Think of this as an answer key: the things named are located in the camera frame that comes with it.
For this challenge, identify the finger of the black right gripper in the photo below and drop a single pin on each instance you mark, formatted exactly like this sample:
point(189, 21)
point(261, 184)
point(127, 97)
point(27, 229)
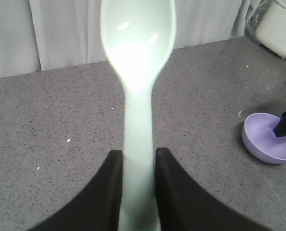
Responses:
point(183, 205)

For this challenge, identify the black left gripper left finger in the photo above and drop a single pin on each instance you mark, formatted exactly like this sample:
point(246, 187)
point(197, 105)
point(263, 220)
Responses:
point(97, 206)

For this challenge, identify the purple plastic bowl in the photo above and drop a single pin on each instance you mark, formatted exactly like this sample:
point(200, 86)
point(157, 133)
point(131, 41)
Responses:
point(260, 140)

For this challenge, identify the mint green plastic spoon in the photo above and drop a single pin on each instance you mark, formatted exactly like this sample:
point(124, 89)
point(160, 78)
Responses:
point(138, 37)

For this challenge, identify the white rice cooker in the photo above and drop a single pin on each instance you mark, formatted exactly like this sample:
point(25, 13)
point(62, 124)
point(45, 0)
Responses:
point(267, 26)

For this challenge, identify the white curtain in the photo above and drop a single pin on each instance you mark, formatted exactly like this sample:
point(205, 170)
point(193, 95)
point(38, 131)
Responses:
point(38, 35)

